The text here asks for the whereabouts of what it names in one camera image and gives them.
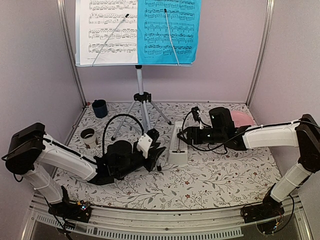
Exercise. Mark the white sheet music page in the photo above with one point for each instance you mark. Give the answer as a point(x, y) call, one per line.
point(106, 32)

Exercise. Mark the pink plate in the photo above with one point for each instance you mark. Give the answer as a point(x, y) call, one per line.
point(241, 119)

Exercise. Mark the aluminium front rail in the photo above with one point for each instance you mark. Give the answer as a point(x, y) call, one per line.
point(114, 223)

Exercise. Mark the right aluminium frame post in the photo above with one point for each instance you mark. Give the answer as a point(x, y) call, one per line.
point(267, 25)

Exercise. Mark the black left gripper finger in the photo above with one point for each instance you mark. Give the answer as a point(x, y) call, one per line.
point(155, 147)
point(153, 159)

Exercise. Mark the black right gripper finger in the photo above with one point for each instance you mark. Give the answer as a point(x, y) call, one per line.
point(184, 132)
point(183, 138)

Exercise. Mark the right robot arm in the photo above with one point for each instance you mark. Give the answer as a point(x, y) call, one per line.
point(295, 144)

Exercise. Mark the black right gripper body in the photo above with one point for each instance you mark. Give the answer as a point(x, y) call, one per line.
point(217, 136)

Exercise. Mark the white paper coffee cup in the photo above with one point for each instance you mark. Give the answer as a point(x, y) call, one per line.
point(89, 138)

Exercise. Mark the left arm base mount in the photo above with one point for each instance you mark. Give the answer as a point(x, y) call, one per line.
point(71, 211)

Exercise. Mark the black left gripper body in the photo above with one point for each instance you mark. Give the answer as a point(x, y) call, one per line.
point(125, 171)

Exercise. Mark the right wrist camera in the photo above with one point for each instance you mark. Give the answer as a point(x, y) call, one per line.
point(196, 114)

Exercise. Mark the floral table mat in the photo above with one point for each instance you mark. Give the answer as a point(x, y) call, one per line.
point(208, 180)

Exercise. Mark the white metronome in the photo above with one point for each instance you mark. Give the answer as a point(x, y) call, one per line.
point(178, 150)

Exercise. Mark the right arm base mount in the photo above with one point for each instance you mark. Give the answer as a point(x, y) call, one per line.
point(263, 211)

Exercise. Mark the left aluminium frame post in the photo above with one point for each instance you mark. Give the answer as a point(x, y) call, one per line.
point(67, 38)

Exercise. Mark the white perforated music stand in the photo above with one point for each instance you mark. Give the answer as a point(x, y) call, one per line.
point(143, 97)

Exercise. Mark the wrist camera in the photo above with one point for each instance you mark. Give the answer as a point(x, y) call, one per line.
point(145, 141)
point(196, 114)

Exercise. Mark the aluminium frame post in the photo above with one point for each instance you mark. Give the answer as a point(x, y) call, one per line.
point(67, 38)
point(267, 25)

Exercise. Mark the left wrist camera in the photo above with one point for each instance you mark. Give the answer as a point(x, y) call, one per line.
point(145, 141)

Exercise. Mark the blue sheet music page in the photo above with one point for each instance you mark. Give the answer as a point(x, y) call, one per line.
point(168, 31)

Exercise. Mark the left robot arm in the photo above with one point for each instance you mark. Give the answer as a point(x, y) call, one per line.
point(32, 147)

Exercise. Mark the dark blue cup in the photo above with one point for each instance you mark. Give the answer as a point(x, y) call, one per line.
point(100, 108)

